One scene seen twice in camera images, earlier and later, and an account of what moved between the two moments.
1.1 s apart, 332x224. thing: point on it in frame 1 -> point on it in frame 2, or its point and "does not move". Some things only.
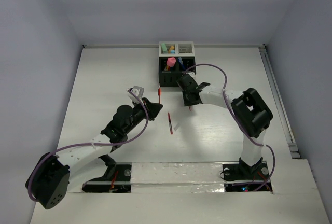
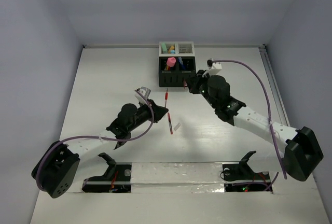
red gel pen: x=159 y=94 -> x=166 y=97
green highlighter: x=164 y=47 does not move
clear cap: x=176 y=126 does not move
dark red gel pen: x=170 y=123 does not move
